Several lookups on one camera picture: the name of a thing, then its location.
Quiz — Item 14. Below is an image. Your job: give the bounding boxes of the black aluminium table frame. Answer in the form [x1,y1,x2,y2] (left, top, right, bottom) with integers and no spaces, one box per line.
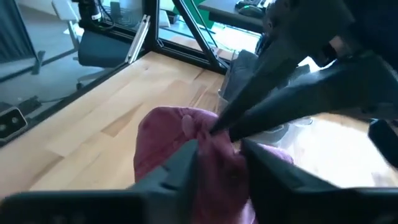
[0,0,239,149]

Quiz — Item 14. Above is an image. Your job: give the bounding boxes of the black table-level camera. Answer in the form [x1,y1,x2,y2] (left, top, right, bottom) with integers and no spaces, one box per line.
[0,106,29,141]

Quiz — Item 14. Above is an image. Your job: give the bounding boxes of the black computer mouse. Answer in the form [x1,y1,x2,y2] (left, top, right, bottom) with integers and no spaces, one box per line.
[238,3,266,19]

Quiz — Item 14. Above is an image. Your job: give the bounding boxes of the maroon baseball cap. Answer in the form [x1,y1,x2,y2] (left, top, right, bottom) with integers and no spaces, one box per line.
[133,105,295,224]

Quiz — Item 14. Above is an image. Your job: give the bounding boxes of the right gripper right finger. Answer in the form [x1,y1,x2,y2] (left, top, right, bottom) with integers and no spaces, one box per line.
[242,139,340,200]

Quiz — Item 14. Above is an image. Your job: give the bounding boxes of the black cylindrical device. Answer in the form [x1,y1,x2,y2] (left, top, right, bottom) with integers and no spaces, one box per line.
[72,0,104,31]

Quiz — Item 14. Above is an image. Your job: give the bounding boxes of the green panel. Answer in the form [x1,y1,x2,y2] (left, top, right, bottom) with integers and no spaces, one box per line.
[172,0,216,29]

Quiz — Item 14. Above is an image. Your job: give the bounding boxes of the black keyboard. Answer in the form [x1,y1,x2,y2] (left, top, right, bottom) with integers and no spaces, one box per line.
[235,0,274,7]

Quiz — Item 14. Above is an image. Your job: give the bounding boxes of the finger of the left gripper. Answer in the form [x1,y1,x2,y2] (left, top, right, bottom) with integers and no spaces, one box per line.
[229,55,398,141]
[210,42,300,134]

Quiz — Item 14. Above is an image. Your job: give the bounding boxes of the blue denim baseball cap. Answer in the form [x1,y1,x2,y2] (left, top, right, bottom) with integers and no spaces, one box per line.
[223,49,271,102]

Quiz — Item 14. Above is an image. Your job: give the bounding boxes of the dark office chair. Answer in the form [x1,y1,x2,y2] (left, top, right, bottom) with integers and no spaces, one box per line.
[51,0,134,91]

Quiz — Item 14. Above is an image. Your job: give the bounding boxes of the clear plastic bin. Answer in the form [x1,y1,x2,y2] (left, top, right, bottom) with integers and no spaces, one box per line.
[216,48,398,189]

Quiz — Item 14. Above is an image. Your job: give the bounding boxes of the silver aluminium bracket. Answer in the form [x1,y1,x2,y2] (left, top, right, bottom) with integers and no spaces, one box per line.
[125,14,152,65]

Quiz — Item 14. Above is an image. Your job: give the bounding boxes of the dark grey desk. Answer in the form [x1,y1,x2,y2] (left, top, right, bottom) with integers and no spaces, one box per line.
[198,0,274,34]

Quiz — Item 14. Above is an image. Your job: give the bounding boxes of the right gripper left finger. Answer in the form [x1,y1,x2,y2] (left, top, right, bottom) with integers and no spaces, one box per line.
[133,139,200,191]

